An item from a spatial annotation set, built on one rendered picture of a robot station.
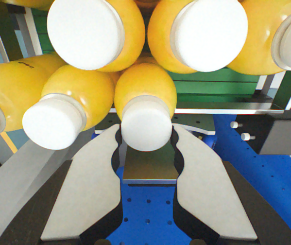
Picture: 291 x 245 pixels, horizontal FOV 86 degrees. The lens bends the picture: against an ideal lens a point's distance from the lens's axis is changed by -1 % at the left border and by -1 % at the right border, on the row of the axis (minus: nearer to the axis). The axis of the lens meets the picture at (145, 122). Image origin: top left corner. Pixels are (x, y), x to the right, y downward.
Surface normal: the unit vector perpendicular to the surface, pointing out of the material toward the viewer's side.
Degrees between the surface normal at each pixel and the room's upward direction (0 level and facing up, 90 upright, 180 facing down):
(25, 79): 78
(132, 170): 90
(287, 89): 90
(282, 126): 0
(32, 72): 90
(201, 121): 90
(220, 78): 0
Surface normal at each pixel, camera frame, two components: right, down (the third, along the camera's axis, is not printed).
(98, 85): 0.80, -0.33
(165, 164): 0.02, -0.87
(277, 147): 0.01, 0.50
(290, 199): -0.43, -0.78
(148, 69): 0.07, -0.74
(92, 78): 0.65, -0.51
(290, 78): -1.00, -0.01
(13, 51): 1.00, 0.01
